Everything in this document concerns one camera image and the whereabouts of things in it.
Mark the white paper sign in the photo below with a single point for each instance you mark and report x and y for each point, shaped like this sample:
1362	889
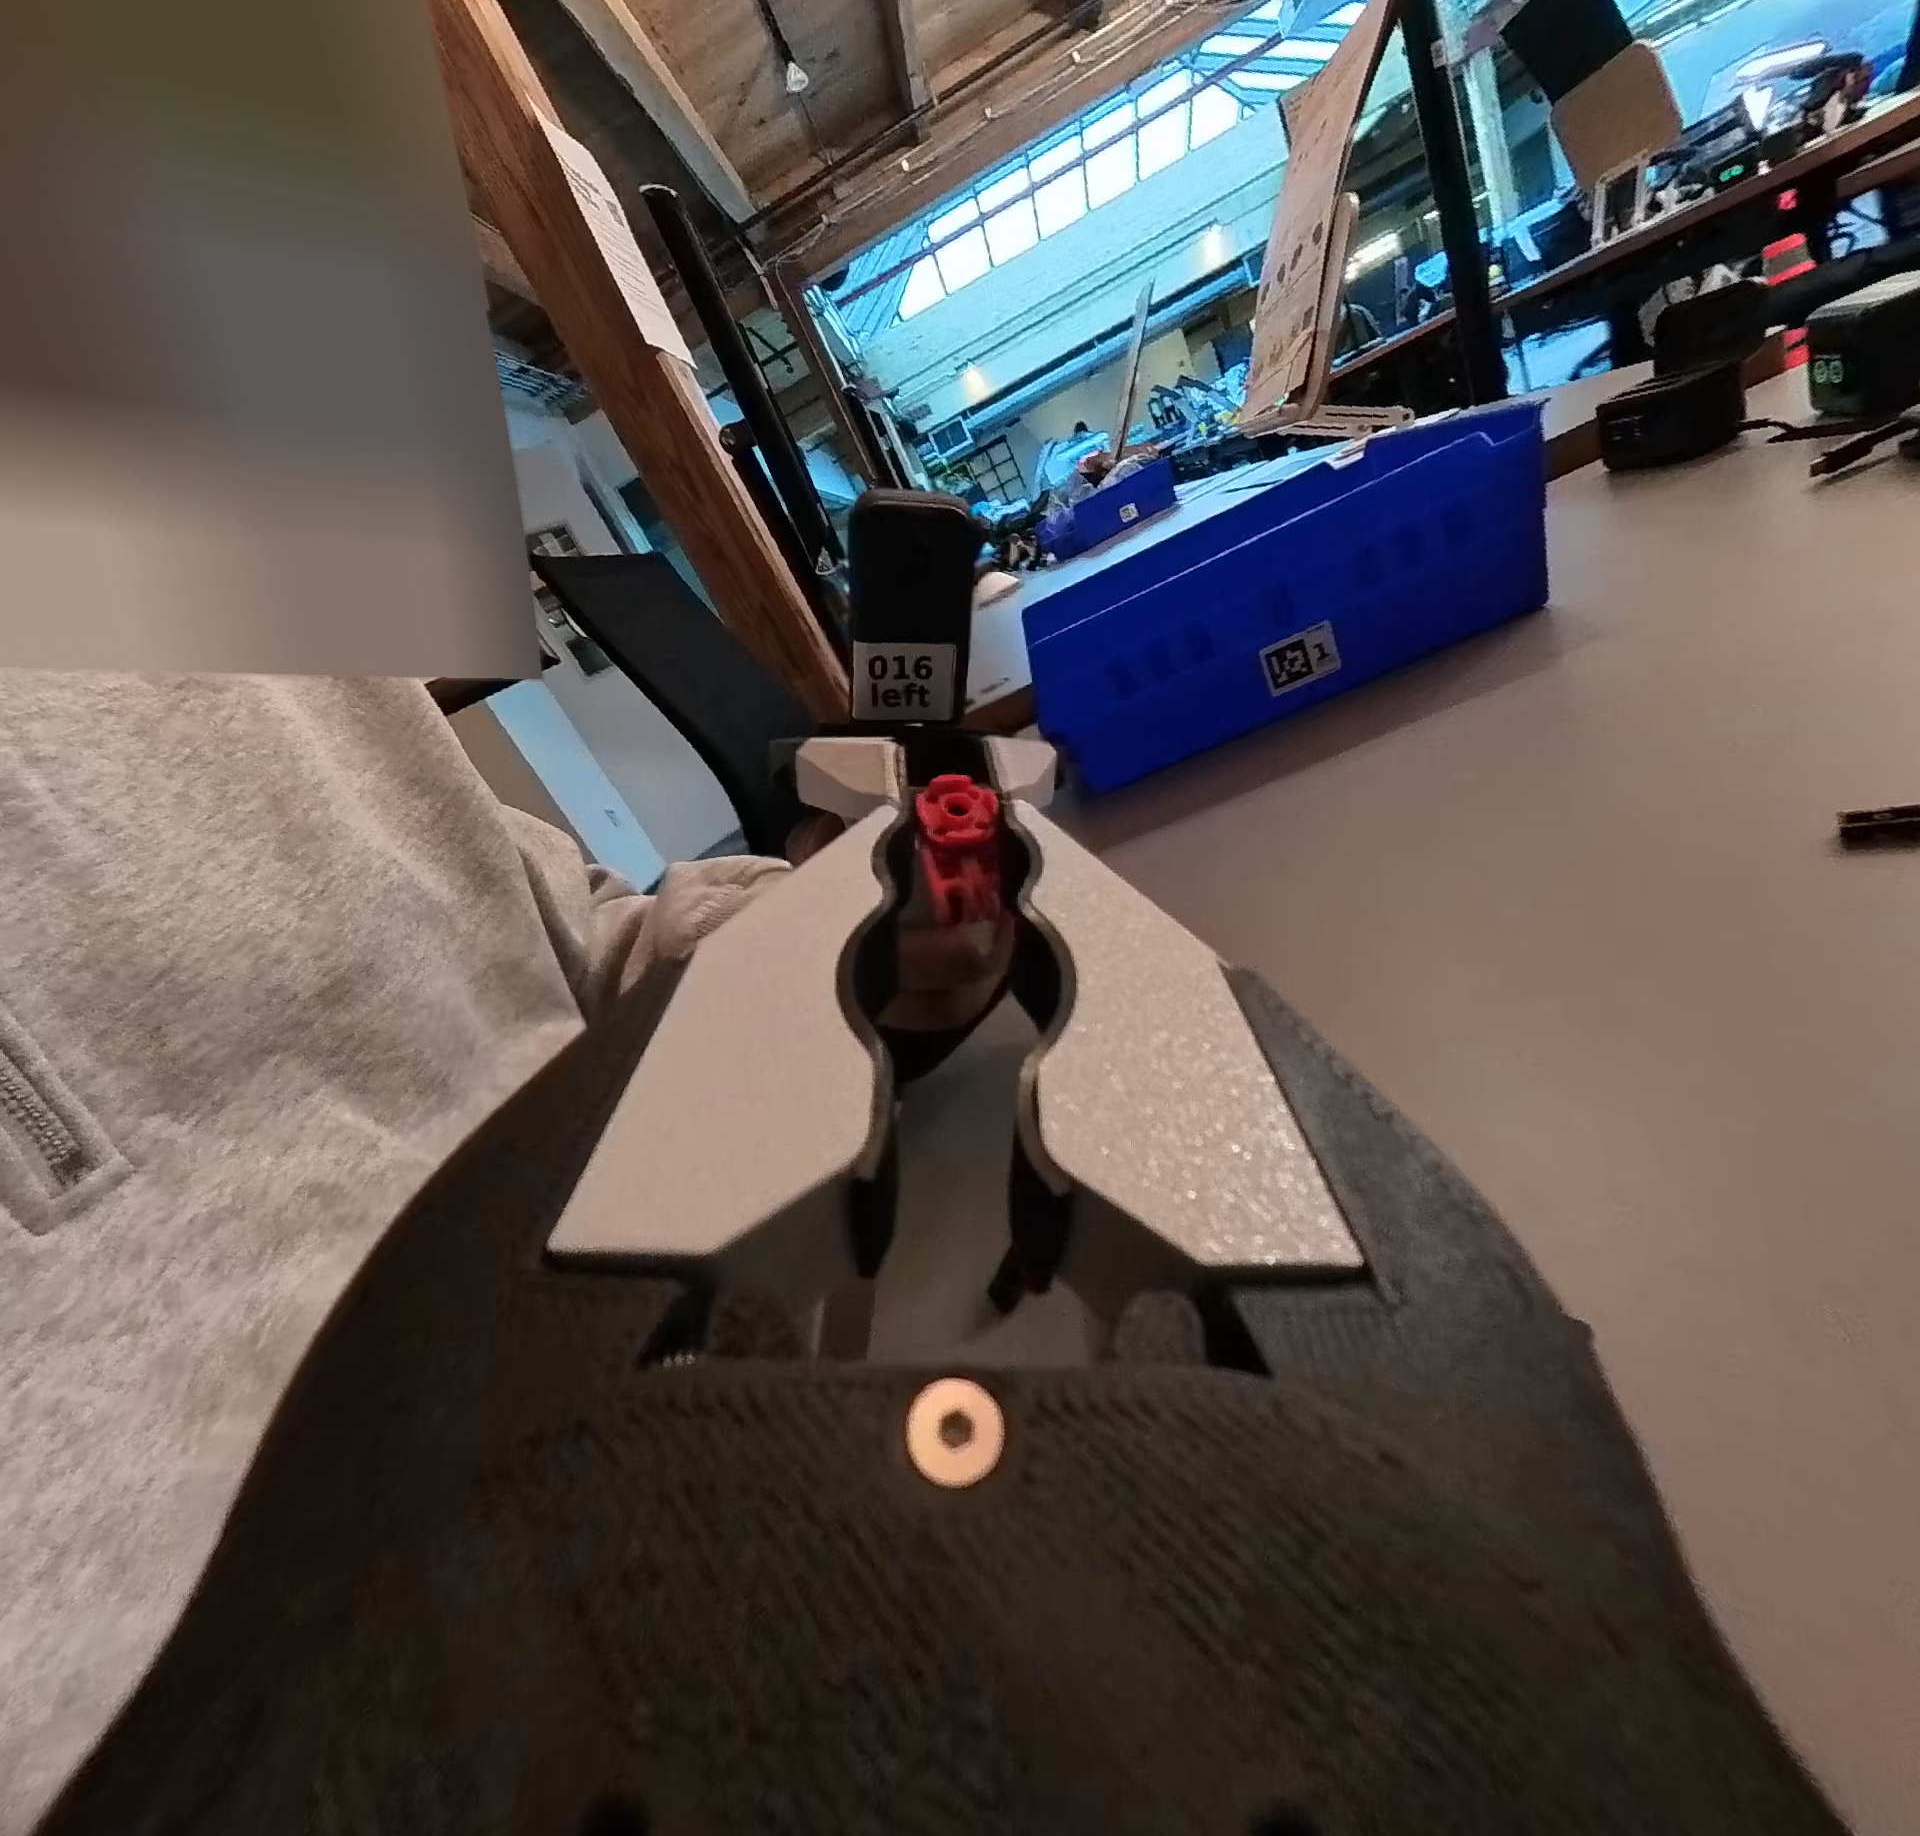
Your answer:
615	239

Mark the black soft pouch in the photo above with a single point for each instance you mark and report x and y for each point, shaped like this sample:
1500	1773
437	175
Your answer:
1711	321

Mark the wooden board on white stand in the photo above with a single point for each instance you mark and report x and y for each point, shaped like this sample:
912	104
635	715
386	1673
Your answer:
1320	217

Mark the black rectangular box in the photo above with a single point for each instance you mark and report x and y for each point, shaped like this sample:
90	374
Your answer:
1665	422

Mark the black office chair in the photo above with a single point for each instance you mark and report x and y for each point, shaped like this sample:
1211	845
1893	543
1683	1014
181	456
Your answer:
661	667

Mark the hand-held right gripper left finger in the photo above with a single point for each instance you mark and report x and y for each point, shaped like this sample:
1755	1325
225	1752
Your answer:
736	1086

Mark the person's left hand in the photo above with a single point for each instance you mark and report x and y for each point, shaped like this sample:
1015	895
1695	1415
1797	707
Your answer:
937	981

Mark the black pole with round disc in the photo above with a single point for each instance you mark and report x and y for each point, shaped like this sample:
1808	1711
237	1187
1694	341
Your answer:
1442	171

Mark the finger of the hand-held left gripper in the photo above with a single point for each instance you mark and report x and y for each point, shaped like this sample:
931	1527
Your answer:
1027	771
851	779

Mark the small red plastic part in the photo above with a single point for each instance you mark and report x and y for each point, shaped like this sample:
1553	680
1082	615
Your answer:
956	847

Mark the large blue plastic bin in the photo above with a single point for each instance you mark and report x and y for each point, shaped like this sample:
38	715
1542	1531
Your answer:
1290	591

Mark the black device with green lights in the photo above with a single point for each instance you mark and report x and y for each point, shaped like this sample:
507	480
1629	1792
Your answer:
1868	352

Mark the small blue plastic bin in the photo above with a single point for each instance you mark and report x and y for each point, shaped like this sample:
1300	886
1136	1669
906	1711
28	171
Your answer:
1132	504

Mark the black slanted bar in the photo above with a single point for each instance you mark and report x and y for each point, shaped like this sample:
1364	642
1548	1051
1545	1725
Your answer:
736	352

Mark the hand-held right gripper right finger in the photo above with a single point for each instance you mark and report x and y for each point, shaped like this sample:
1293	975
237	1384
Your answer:
1186	1116

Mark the long black lego piece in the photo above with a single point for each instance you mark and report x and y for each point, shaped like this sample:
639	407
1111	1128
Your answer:
1883	821

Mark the person's left forearm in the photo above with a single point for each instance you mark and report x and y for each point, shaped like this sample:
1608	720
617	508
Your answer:
676	907

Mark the black and tan display panel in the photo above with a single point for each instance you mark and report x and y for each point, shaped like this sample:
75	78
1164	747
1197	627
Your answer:
1590	58

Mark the wooden support post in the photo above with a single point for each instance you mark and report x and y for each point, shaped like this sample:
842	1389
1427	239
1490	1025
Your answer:
631	397

